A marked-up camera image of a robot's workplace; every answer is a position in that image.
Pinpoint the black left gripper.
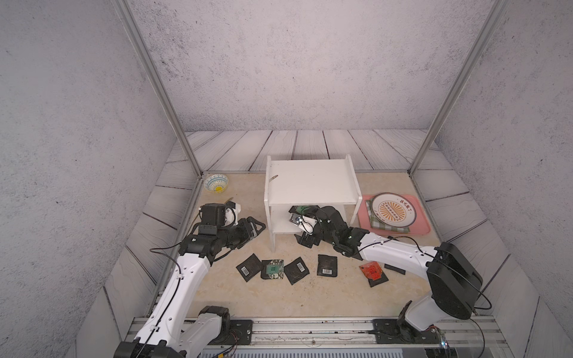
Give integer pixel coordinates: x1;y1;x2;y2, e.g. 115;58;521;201
216;215;266;249

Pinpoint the green black bag shelf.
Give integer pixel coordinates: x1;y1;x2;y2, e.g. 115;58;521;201
289;205;319;217

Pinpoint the black barcode bag shelf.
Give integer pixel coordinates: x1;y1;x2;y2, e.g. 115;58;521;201
236;254;263;282

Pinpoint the green label tea bag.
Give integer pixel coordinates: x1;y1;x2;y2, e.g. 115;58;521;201
261;260;284;280

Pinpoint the black barcode tea bag top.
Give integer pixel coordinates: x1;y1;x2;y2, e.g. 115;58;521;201
284;257;310;285

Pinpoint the black barcode tea bag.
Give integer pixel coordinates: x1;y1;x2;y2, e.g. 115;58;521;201
284;257;310;285
383;264;406;275

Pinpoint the red tea bag shelf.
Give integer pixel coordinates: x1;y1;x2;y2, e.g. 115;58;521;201
360;261;383;280

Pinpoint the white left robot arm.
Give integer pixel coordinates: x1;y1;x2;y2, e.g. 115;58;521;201
113;216;267;357

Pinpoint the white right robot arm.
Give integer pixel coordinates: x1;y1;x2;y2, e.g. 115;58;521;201
289;205;483;332

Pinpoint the white two-tier shelf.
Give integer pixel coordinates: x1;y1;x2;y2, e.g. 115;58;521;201
264;155;363;252

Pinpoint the green checkered cloth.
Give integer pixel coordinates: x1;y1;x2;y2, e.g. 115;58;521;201
365;200;410;234

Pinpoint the small patterned bowl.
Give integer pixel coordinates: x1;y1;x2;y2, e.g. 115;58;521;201
204;174;229;193

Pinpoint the white orange pattern plate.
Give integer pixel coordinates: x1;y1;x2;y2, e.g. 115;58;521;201
370;192;417;228

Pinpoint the pink tray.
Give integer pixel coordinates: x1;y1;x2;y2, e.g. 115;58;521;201
358;195;431;235

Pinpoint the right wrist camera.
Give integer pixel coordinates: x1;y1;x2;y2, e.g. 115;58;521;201
289;213;317;235

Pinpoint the metal base rail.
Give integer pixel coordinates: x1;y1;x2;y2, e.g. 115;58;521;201
200;316;513;357

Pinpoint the left metal frame post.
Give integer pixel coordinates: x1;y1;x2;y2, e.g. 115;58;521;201
112;0;203;177

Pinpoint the metal frame post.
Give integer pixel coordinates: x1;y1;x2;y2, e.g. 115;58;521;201
112;0;203;177
407;0;510;178

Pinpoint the right metal frame post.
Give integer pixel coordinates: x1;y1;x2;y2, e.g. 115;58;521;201
407;0;510;178

